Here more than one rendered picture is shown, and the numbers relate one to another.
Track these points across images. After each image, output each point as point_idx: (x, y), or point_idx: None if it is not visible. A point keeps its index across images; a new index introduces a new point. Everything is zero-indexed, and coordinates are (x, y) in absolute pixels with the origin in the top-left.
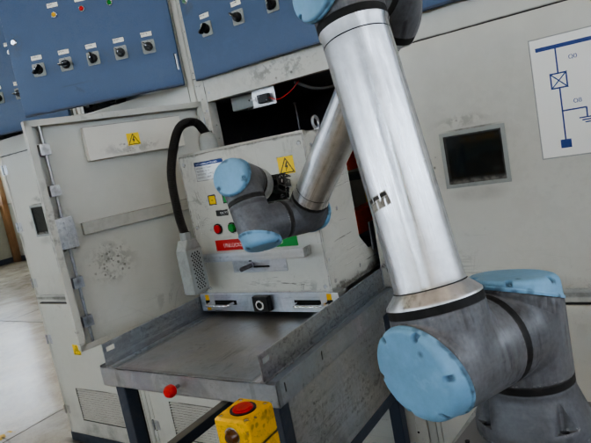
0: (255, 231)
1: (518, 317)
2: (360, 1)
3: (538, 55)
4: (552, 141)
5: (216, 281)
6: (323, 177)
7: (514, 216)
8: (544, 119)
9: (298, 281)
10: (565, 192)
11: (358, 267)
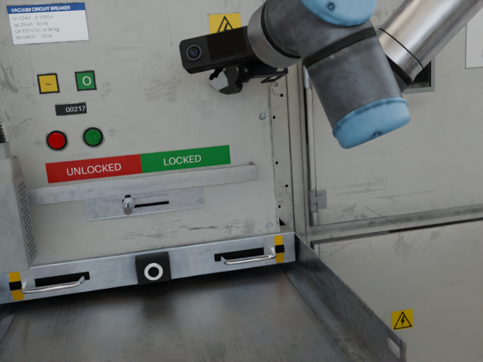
0: (399, 100)
1: None
2: None
3: None
4: (476, 49)
5: (39, 243)
6: (462, 21)
7: (432, 130)
8: (472, 24)
9: (222, 223)
10: (480, 105)
11: None
